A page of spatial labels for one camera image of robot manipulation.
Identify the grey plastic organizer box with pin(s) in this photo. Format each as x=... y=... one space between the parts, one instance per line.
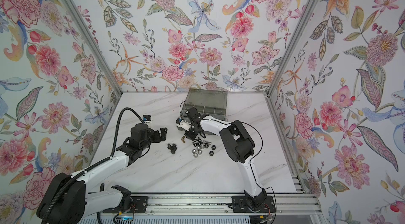
x=211 y=102

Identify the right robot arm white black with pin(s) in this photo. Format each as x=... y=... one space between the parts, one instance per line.
x=239 y=146

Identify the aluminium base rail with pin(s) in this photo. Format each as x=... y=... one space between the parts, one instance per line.
x=203 y=204

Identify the right aluminium corner post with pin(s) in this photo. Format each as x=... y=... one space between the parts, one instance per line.
x=296 y=36

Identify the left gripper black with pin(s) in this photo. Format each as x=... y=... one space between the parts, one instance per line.
x=163 y=134

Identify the black wing nut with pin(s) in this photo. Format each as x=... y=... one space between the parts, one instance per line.
x=197 y=144

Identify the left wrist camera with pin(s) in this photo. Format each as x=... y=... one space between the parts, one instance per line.
x=147 y=118

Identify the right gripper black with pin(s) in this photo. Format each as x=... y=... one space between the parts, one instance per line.
x=187 y=134

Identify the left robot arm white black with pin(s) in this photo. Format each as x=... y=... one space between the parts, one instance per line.
x=69 y=198

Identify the aluminium corner post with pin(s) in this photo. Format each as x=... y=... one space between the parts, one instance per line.
x=89 y=40
x=296 y=36

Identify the black bolts cluster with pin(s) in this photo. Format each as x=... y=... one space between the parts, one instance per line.
x=172 y=148

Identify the left aluminium corner post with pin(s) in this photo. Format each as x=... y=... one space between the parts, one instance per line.
x=89 y=40

